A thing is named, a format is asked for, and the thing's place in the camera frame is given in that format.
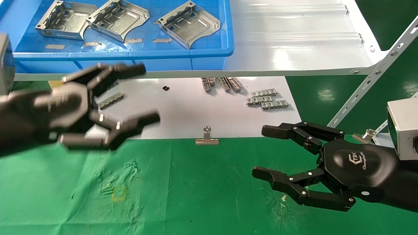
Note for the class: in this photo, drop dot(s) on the white paper sheet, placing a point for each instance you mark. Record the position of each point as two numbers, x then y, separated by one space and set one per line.
183 111

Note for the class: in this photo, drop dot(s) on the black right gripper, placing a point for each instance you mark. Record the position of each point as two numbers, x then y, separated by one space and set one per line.
359 166

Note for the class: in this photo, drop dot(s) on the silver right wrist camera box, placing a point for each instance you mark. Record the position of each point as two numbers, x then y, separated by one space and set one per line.
403 127

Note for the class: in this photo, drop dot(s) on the small metal rail part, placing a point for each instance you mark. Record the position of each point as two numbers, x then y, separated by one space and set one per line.
206 85
234 84
212 81
224 84

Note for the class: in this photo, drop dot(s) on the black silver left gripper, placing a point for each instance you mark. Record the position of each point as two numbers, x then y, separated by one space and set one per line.
65 104

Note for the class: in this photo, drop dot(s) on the silver sheet metal bracket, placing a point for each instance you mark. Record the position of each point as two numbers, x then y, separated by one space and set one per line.
65 21
191 26
117 19

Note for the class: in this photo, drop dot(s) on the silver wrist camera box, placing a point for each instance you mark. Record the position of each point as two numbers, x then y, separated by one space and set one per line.
403 127
5 65

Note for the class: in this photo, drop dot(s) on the beige tape strip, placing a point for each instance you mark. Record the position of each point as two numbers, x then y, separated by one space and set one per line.
133 40
92 43
162 40
55 46

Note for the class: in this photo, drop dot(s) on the white perforated metal strut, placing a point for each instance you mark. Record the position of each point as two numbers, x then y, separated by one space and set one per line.
375 73

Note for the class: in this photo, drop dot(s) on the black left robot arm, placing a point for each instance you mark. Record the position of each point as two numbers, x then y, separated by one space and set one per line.
19 120

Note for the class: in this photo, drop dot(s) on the blue plastic bin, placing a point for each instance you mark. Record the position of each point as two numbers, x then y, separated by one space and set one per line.
163 63

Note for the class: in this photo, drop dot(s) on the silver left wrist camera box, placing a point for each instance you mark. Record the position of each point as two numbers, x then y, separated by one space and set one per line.
5 65

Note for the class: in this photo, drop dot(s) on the white metal shelf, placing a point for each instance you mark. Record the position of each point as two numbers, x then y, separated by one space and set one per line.
294 49

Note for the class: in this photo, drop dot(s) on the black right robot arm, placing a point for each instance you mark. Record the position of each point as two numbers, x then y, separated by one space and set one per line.
408 182

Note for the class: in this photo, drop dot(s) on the green table cloth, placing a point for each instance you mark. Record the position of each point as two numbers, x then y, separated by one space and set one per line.
209 195

